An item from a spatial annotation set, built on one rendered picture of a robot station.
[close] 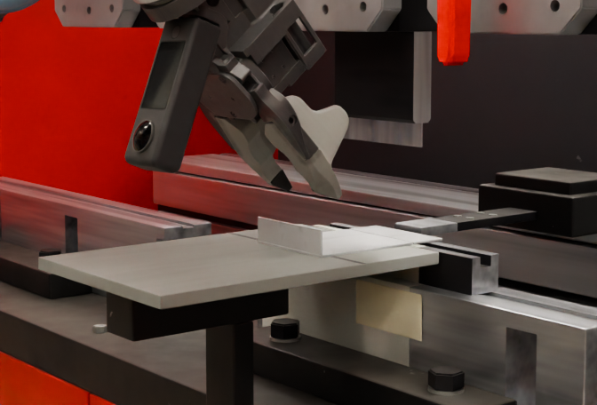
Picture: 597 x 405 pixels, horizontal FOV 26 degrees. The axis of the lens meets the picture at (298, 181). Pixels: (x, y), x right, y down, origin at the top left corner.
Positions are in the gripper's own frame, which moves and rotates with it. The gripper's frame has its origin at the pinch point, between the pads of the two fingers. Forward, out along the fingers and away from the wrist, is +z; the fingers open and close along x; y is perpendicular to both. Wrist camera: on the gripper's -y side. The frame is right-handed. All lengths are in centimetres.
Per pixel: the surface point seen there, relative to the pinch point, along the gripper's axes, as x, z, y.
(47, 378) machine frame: 34.4, 13.8, -18.5
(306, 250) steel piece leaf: -2.4, 2.7, -3.8
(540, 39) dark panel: 27, 30, 53
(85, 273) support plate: 2.4, -8.0, -17.2
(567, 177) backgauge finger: -1.0, 21.6, 23.3
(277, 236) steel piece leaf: 1.6, 2.3, -3.4
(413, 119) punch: -4.0, 1.5, 10.2
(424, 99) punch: -4.0, 1.0, 12.1
